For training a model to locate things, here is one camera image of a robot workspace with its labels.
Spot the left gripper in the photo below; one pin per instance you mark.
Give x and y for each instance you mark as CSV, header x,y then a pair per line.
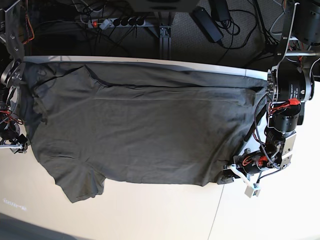
x,y
249,164

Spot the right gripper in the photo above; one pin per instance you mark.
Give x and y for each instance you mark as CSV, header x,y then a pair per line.
x,y
17,145

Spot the dark grey T-shirt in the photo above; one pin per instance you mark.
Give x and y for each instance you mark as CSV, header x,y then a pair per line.
x,y
88,122

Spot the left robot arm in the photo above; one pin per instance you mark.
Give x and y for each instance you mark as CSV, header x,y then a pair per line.
x,y
290,84

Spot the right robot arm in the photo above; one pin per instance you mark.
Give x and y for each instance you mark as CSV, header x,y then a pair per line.
x,y
12,67

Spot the black tripod stand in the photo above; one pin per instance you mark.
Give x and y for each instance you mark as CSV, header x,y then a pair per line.
x,y
270,43

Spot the black power adapter brick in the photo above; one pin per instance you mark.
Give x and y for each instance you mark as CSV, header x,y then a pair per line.
x,y
206,25

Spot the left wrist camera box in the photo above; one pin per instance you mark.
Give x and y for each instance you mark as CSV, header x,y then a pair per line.
x,y
252,191

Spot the aluminium frame post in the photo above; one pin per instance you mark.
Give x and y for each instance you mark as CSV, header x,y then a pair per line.
x,y
165,20

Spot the power strip with red switch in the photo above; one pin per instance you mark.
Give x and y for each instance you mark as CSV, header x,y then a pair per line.
x,y
124,22

